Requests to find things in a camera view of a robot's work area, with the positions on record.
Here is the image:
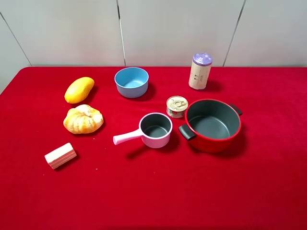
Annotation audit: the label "pink white layered block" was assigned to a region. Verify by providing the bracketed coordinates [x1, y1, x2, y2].
[45, 143, 77, 170]

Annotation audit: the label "small tin can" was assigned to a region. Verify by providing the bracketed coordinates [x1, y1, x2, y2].
[166, 96, 189, 118]

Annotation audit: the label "blue bowl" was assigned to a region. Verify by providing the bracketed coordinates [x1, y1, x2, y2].
[114, 67, 149, 98]

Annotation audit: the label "purple roll in paper sleeve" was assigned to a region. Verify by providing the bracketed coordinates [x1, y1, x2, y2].
[189, 53, 213, 90]

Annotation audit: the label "peeled orange tangerine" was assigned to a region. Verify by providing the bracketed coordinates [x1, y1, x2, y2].
[63, 104, 104, 134]

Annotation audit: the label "yellow mango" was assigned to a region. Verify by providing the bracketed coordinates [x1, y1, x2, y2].
[64, 77, 94, 104]

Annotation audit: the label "red velvet tablecloth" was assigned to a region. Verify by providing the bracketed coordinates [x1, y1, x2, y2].
[0, 67, 307, 230]

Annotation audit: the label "pink saucepan with handle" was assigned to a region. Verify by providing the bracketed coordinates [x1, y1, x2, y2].
[113, 113, 173, 149]

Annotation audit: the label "red pot black handles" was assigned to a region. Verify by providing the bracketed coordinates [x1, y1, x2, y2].
[178, 99, 243, 153]

